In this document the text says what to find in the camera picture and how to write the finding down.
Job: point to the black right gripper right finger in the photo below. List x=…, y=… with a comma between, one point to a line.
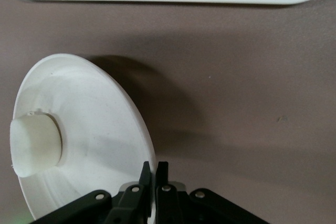
x=168, y=200

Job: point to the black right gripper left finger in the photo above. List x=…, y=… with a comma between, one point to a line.
x=131, y=203

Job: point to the cream round plate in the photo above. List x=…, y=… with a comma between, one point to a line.
x=105, y=129

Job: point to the brown table cover mat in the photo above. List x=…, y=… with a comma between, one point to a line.
x=236, y=77

